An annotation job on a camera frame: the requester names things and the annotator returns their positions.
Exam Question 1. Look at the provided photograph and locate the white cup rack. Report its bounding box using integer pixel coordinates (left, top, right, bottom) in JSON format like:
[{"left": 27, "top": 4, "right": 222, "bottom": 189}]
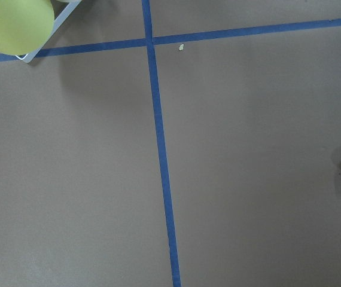
[{"left": 15, "top": 1, "right": 81, "bottom": 63}]

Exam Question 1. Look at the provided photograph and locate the yellow cup on rack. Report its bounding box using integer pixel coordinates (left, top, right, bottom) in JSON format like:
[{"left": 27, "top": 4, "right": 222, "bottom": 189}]
[{"left": 0, "top": 0, "right": 54, "bottom": 56}]

